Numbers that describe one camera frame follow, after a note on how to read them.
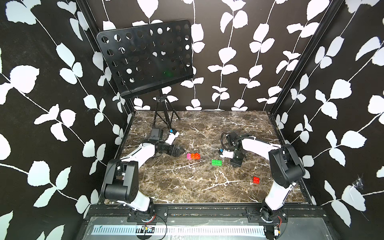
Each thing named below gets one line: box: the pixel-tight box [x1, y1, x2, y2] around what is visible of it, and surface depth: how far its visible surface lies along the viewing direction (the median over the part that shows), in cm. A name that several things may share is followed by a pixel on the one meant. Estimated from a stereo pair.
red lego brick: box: [252, 176, 261, 185], surface depth 87 cm
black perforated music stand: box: [97, 19, 194, 129], surface depth 62 cm
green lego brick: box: [211, 159, 223, 167], surface depth 93 cm
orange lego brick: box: [190, 152, 201, 160], surface depth 95 cm
